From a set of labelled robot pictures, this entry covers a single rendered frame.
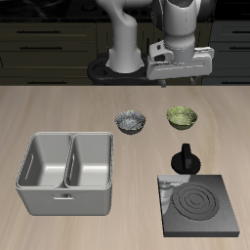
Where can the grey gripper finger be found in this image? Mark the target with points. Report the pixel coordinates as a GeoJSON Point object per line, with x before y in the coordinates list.
{"type": "Point", "coordinates": [163, 83]}
{"type": "Point", "coordinates": [194, 79]}

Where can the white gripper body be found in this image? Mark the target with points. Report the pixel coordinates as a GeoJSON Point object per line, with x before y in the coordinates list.
{"type": "Point", "coordinates": [177, 68]}

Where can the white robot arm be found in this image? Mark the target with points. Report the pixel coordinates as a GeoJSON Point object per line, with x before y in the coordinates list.
{"type": "Point", "coordinates": [125, 42]}

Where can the green bowl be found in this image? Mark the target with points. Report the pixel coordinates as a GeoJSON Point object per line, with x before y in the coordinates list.
{"type": "Point", "coordinates": [182, 117]}

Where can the grey speckled bowl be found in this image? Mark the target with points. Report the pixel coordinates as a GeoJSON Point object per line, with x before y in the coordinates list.
{"type": "Point", "coordinates": [130, 121]}

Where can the dark kitchen cupboards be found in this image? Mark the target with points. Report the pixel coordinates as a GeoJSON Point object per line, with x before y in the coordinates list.
{"type": "Point", "coordinates": [45, 49]}

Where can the dark grey stove plate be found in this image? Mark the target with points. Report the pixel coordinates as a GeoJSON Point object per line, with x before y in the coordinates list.
{"type": "Point", "coordinates": [198, 206]}

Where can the white two-bin basket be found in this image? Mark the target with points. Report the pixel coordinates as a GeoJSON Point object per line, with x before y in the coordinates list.
{"type": "Point", "coordinates": [65, 174]}

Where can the flat black base plate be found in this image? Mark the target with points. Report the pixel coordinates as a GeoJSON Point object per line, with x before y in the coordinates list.
{"type": "Point", "coordinates": [97, 70]}

